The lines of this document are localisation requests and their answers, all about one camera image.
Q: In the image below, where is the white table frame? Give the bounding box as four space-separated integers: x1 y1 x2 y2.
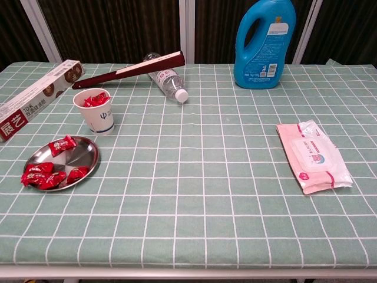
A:
0 264 377 283

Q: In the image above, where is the green checked tablecloth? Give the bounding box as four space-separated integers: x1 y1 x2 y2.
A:
0 58 377 269

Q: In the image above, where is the pink wet wipes pack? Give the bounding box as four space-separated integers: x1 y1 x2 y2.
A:
276 119 353 195

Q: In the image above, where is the clear plastic water bottle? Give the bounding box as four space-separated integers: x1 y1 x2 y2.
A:
143 52 189 104

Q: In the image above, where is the round steel plate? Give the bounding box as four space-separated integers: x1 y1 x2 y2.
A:
23 136 101 192

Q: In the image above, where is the dark red folded fan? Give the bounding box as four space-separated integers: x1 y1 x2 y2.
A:
71 51 186 90

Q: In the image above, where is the blue detergent pump bottle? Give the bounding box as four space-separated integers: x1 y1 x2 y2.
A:
233 0 297 89

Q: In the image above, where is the white paper cup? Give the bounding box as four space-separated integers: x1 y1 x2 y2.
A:
72 87 115 136

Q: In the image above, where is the long baking paper box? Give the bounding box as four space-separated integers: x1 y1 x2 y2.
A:
0 59 85 143

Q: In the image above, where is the dark partition screen white frame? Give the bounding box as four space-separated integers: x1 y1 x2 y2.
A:
28 0 188 64
0 0 57 71
187 0 316 64
300 0 377 65

